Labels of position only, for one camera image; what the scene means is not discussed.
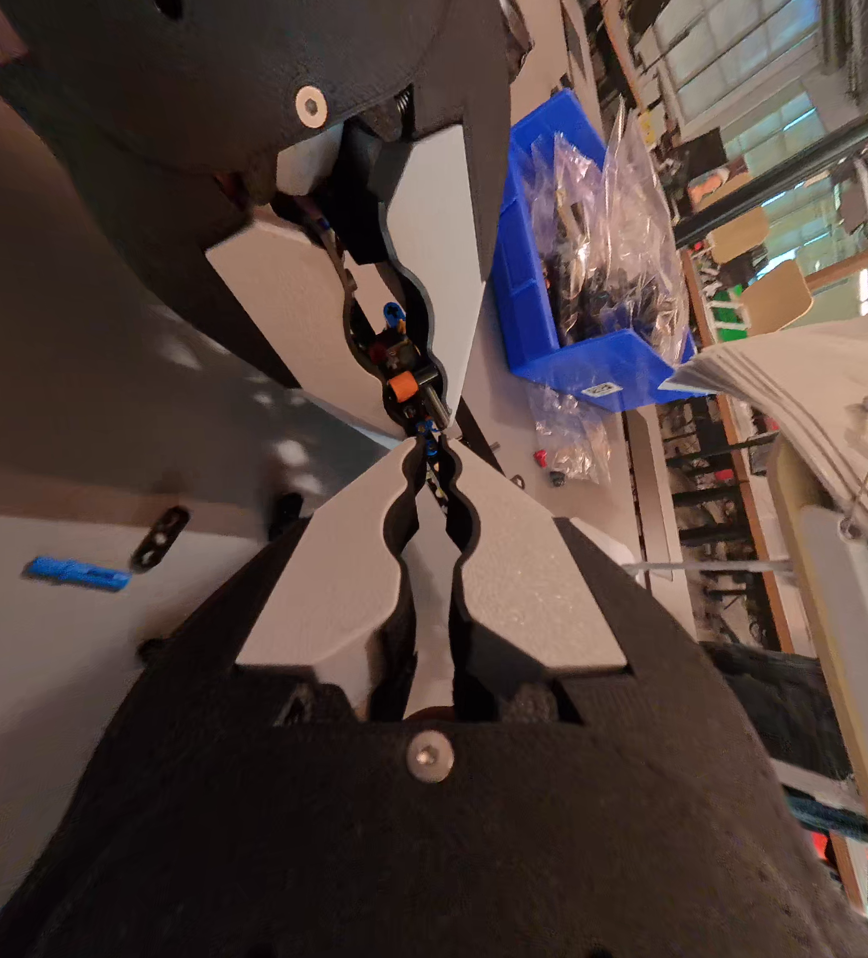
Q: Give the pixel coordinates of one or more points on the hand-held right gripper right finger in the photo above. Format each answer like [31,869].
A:
[538,599]

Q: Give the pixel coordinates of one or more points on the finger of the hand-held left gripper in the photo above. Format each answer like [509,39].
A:
[291,314]
[449,247]

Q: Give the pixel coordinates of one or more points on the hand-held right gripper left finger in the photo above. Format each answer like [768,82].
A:
[314,599]

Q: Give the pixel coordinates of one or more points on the black lego technic model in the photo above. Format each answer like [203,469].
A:
[401,389]

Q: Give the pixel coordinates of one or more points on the pile of clear lego bags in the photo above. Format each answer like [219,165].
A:
[613,247]

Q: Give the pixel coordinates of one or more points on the long blue lego pin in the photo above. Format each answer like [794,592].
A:
[78,572]

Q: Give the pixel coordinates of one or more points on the clear plastic bag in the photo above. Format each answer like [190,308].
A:
[568,434]

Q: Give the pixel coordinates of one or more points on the blue storage bin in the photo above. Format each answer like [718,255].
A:
[591,367]

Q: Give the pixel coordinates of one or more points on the green crate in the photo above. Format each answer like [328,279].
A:
[726,314]

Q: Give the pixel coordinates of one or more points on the tan wooden chair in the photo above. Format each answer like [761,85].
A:
[778,296]

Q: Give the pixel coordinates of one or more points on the black metal pole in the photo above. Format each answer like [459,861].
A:
[778,179]

